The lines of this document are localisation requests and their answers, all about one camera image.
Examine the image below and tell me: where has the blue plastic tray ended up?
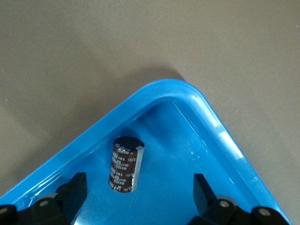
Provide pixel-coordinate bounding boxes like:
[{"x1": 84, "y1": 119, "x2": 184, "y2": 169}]
[{"x1": 0, "y1": 78, "x2": 296, "y2": 225}]

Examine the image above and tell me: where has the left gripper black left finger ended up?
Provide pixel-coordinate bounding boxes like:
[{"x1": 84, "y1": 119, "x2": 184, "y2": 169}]
[{"x1": 0, "y1": 172, "x2": 88, "y2": 225}]

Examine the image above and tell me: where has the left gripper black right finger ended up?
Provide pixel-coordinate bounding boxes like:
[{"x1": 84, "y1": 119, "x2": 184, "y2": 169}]
[{"x1": 189, "y1": 173, "x2": 291, "y2": 225}]

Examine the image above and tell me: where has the brown table cover mat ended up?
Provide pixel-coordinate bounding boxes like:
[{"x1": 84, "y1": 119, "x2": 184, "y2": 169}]
[{"x1": 0, "y1": 0, "x2": 300, "y2": 225}]

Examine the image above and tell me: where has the dark brown cylindrical capacitor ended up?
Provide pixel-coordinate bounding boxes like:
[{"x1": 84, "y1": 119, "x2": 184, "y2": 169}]
[{"x1": 108, "y1": 136, "x2": 145, "y2": 193}]

